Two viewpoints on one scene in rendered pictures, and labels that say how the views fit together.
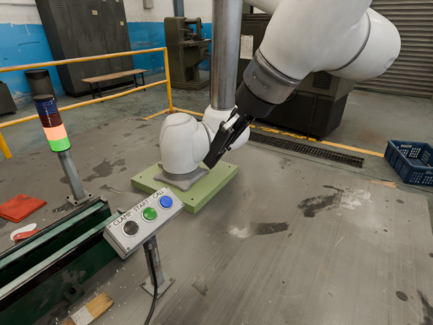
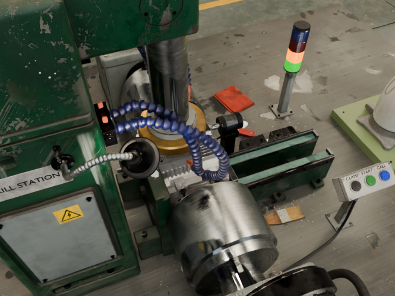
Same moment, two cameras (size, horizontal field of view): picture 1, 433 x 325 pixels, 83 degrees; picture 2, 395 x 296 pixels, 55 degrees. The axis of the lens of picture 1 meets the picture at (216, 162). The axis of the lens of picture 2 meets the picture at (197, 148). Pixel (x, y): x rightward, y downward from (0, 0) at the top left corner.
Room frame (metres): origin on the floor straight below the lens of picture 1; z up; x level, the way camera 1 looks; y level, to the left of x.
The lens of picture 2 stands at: (-0.39, 0.22, 1.96)
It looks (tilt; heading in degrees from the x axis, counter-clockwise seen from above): 51 degrees down; 34
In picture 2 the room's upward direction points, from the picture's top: straight up
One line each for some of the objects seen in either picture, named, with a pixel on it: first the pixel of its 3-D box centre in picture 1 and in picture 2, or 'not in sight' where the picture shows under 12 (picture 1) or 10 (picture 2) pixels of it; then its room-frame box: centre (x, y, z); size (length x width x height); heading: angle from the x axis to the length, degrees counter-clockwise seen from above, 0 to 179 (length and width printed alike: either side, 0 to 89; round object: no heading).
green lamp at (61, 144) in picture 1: (59, 142); (293, 63); (0.79, 0.56, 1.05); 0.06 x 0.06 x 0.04
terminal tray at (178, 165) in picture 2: not in sight; (174, 154); (0.14, 0.65, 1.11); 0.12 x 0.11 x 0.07; 145
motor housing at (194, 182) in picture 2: not in sight; (187, 169); (0.17, 0.62, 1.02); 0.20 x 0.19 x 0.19; 145
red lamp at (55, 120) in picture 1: (50, 118); (297, 43); (0.79, 0.56, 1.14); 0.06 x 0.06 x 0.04
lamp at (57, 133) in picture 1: (55, 131); (295, 53); (0.79, 0.56, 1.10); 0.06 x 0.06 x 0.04
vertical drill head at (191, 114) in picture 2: not in sight; (169, 93); (0.14, 0.65, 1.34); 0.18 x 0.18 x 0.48
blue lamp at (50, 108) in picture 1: (46, 106); (300, 32); (0.79, 0.56, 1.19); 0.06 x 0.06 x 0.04
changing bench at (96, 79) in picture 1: (118, 85); not in sight; (5.27, 2.07, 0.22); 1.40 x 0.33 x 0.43; 145
